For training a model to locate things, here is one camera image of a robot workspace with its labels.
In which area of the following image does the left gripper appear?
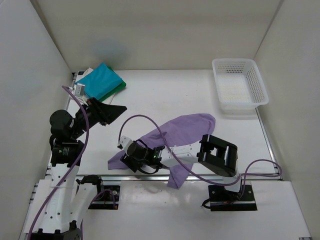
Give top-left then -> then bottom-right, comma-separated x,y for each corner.
74,90 -> 129,133

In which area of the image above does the purple t shirt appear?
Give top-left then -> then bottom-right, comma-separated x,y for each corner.
107,113 -> 216,189

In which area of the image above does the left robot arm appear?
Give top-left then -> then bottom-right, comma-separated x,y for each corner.
27,97 -> 127,240

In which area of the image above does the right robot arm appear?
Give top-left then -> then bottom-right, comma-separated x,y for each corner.
117,134 -> 243,200

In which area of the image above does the teal folded t shirt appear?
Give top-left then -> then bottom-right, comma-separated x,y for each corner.
77,63 -> 119,100

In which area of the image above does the green folded t shirt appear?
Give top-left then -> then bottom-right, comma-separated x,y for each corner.
99,66 -> 127,104

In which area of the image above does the white folded t shirt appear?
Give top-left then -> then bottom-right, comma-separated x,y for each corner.
75,67 -> 116,105

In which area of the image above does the white plastic basket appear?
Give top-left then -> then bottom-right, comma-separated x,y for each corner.
212,58 -> 269,114

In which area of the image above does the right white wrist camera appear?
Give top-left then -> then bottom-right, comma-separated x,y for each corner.
117,135 -> 133,151

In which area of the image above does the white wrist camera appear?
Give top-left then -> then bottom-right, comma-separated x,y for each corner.
73,83 -> 85,98
117,135 -> 133,151

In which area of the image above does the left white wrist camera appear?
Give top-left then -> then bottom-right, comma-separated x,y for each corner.
73,83 -> 85,98

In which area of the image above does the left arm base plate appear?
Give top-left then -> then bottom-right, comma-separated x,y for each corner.
75,175 -> 121,210

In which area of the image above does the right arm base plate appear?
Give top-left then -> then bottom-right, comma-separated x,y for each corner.
201,184 -> 258,212

